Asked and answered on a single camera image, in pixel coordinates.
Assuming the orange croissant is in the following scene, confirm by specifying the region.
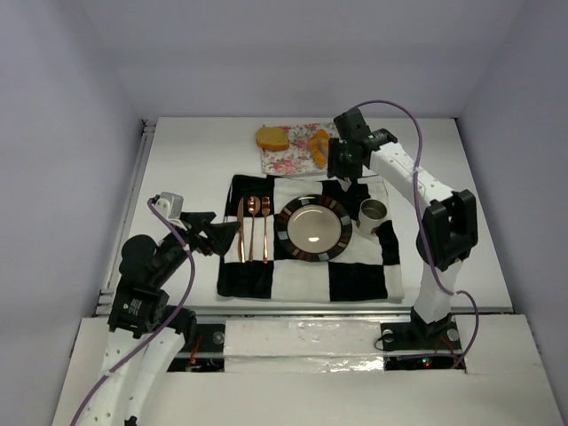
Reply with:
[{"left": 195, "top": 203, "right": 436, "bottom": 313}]
[{"left": 308, "top": 129, "right": 330, "bottom": 169}]

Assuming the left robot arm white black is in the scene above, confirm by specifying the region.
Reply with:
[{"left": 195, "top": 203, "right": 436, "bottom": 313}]
[{"left": 82, "top": 212, "right": 241, "bottom": 425}]

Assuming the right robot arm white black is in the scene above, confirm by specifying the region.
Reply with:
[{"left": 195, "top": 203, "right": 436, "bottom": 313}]
[{"left": 327, "top": 108, "right": 478, "bottom": 351}]

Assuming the yellow bread slice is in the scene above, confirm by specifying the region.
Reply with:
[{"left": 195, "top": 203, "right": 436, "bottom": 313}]
[{"left": 255, "top": 125, "right": 289, "bottom": 152}]

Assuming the copper knife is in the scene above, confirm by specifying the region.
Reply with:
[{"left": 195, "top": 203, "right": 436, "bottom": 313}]
[{"left": 237, "top": 198, "right": 246, "bottom": 263}]

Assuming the floral napkin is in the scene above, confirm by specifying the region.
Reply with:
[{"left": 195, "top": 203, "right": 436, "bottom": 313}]
[{"left": 259, "top": 122, "right": 338, "bottom": 177}]

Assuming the copper spoon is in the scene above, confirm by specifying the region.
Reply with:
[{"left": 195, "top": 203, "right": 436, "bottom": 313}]
[{"left": 248, "top": 195, "right": 261, "bottom": 262}]

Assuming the copper fork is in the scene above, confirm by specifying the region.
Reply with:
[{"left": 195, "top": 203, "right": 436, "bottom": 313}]
[{"left": 261, "top": 196, "right": 271, "bottom": 264}]

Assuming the metal cup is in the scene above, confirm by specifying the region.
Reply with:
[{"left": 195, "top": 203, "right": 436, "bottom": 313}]
[{"left": 357, "top": 199, "right": 388, "bottom": 235}]

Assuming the round dark rimmed plate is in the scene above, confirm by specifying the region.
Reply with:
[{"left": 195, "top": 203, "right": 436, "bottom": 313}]
[{"left": 275, "top": 194, "right": 352, "bottom": 263}]

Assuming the black white checkered cloth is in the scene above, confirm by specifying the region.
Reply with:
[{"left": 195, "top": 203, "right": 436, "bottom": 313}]
[{"left": 217, "top": 175, "right": 405, "bottom": 304}]

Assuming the white foam front board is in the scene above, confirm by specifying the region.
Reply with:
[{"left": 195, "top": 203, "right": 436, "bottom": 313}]
[{"left": 51, "top": 312, "right": 563, "bottom": 426}]

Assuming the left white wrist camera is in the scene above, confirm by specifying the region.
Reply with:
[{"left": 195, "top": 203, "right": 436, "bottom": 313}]
[{"left": 154, "top": 192, "right": 184, "bottom": 223}]

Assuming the aluminium left rail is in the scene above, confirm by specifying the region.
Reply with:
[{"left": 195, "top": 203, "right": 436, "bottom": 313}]
[{"left": 93, "top": 119, "right": 157, "bottom": 317}]

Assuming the aluminium rail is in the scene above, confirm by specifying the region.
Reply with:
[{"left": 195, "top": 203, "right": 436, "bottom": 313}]
[
  {"left": 93, "top": 119, "right": 157, "bottom": 317},
  {"left": 91, "top": 304, "right": 517, "bottom": 318}
]

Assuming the aluminium front rail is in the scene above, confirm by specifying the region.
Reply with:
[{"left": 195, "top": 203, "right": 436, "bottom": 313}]
[{"left": 91, "top": 304, "right": 517, "bottom": 318}]

